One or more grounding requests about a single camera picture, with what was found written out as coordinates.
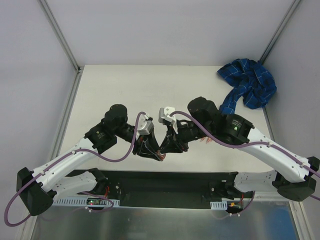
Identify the red nail polish bottle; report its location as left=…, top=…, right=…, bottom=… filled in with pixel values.
left=156, top=150, right=166, bottom=162

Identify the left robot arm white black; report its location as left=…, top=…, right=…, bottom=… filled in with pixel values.
left=16, top=104, right=166, bottom=216

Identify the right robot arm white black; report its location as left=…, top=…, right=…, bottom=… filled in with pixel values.
left=158, top=97, right=320, bottom=202

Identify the mannequin hand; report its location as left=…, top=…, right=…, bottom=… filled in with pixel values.
left=199, top=137, right=213, bottom=144

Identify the blue plaid shirt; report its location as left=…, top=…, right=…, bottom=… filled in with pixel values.
left=217, top=58, right=277, bottom=115

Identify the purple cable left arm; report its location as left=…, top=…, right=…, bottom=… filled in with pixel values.
left=4, top=111, right=148, bottom=227

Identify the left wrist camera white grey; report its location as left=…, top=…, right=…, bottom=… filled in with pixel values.
left=137, top=113, right=154, bottom=136

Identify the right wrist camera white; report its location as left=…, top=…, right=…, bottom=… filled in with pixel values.
left=158, top=106, right=178, bottom=134

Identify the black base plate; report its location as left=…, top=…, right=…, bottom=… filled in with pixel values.
left=90, top=170, right=253, bottom=209

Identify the white cable duct right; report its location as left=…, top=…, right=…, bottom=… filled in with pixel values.
left=210, top=200, right=228, bottom=211

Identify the white cable duct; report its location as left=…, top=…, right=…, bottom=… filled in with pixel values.
left=210, top=200, right=228, bottom=211
left=52, top=196, right=120, bottom=208

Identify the white cable duct left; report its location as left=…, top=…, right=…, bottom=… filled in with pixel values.
left=52, top=196, right=120, bottom=208

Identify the aluminium rail right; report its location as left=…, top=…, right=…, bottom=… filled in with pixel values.
left=253, top=191, right=293, bottom=202

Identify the right aluminium frame post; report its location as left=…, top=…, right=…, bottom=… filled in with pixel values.
left=259, top=0, right=303, bottom=65

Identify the aluminium frame post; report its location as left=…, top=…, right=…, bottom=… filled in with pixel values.
left=37, top=0, right=83, bottom=74
left=259, top=0, right=303, bottom=65

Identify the left aluminium frame post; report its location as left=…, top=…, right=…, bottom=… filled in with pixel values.
left=37, top=0, right=83, bottom=74

